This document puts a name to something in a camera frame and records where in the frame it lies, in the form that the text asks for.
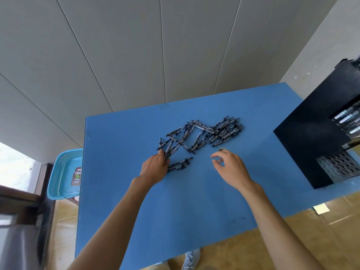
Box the dark framed glass door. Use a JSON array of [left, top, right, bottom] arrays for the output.
[[0, 142, 56, 270]]

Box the pile of black pens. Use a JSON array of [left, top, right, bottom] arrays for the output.
[[156, 115, 245, 173]]

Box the light blue right shoe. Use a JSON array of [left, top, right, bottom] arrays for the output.
[[182, 249, 202, 270]]

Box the person's right hand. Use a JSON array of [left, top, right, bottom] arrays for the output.
[[210, 150, 264, 194]]

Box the black tiered pen display stand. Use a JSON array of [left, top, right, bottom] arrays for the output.
[[273, 58, 360, 190]]

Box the brass floor plate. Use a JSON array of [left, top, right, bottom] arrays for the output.
[[312, 202, 331, 216]]

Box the blue table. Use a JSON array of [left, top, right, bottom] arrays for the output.
[[74, 82, 360, 270]]

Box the person's right forearm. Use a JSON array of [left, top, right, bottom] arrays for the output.
[[246, 184, 324, 270]]

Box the person's left forearm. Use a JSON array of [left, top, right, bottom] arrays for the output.
[[67, 177, 154, 270]]

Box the blue plastic basket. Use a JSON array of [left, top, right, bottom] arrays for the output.
[[47, 148, 84, 201]]

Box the person's left hand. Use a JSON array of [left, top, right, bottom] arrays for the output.
[[139, 150, 171, 186]]

